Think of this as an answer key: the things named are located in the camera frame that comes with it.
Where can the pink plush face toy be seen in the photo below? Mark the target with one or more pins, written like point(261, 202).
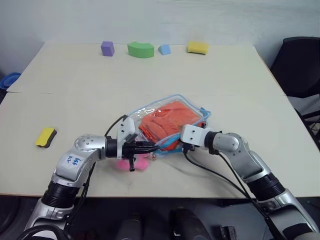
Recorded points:
point(122, 165)

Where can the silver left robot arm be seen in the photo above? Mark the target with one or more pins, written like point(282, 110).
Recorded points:
point(75, 165)

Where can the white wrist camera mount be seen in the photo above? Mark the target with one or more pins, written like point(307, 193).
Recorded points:
point(192, 133)
point(127, 130)

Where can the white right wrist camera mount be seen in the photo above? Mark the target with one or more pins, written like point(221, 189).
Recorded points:
point(192, 133)

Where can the metal keyring clasp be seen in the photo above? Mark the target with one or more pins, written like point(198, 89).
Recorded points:
point(153, 157)

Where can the black office chair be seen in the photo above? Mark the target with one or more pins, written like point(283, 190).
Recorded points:
point(297, 70)

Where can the yellow sponge with dark base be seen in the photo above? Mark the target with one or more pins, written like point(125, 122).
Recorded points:
point(45, 137)

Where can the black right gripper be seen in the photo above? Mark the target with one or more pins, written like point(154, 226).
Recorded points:
point(188, 148)

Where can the yellow wavy sponge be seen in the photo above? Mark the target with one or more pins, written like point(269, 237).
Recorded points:
point(198, 47)

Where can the light blue foam block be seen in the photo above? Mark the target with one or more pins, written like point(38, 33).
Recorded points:
point(165, 50)

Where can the green foam arch block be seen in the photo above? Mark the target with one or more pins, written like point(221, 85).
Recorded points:
point(140, 51)

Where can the purple foam cube block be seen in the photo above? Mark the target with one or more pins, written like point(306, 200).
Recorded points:
point(107, 48)

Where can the orange cloth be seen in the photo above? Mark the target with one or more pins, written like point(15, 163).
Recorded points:
point(170, 117)

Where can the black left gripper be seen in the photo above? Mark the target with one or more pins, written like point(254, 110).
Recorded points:
point(132, 150)

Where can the dark rounded object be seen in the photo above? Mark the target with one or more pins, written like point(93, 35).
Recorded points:
point(133, 230)

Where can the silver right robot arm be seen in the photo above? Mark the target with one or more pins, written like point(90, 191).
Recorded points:
point(250, 162)

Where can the small dark ribbed object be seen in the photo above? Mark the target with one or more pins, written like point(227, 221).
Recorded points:
point(228, 232)

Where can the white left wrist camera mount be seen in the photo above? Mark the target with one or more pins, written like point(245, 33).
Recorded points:
point(127, 130)

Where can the clear zip bag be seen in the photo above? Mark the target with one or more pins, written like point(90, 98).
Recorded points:
point(140, 115)

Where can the blue plastic bowl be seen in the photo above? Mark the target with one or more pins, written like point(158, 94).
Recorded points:
point(8, 80)

